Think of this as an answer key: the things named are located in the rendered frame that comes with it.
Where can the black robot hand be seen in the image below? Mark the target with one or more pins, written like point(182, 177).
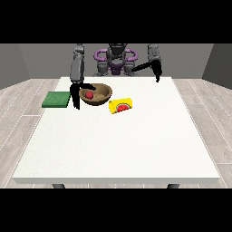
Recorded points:
point(76, 92)
point(154, 68)

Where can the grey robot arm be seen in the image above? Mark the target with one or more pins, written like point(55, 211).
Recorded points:
point(154, 55)
point(77, 68)

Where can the small red ball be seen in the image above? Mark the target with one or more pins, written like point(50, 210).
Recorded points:
point(89, 94)

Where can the green square pad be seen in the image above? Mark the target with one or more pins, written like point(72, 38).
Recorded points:
point(56, 99)

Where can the brown wooden bowl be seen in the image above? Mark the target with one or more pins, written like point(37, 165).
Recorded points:
point(98, 95)

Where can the yellow cup with melon print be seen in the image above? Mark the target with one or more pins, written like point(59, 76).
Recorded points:
point(120, 105)

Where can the grey robot trunk purple rings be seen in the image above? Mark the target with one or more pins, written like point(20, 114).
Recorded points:
point(116, 62)

